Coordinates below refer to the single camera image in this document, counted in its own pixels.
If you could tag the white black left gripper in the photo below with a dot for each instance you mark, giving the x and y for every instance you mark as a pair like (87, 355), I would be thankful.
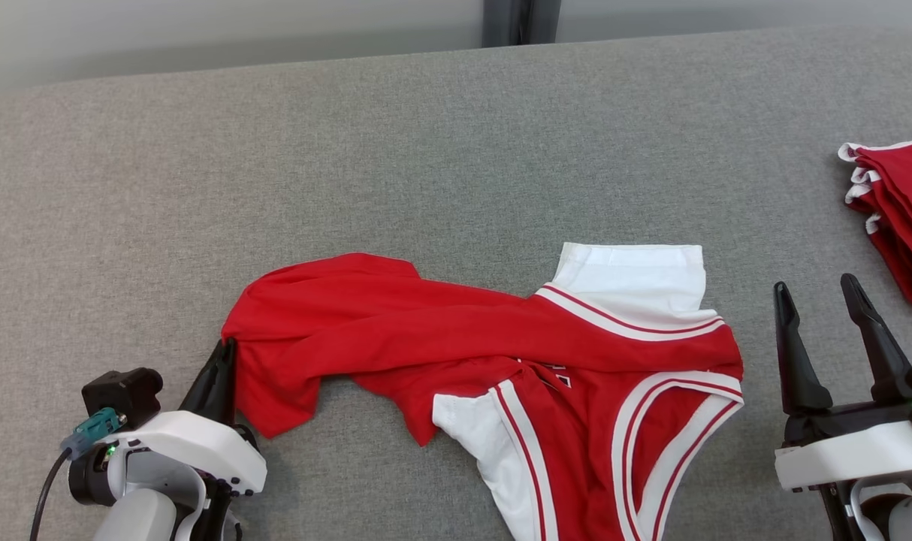
(193, 447)

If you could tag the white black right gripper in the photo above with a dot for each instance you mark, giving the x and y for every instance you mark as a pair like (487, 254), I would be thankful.
(854, 451)

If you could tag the red shorts with white trim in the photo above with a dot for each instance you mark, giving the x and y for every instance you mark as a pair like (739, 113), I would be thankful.
(907, 203)

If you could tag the red white basketball jersey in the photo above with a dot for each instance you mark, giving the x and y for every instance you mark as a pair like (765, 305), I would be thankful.
(426, 330)

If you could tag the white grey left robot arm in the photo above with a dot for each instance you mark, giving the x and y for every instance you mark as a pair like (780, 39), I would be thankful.
(137, 518)

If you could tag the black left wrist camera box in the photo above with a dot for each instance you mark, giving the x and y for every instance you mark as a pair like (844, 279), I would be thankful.
(122, 394)

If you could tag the grey upright post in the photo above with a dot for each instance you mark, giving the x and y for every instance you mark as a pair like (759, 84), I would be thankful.
(520, 21)

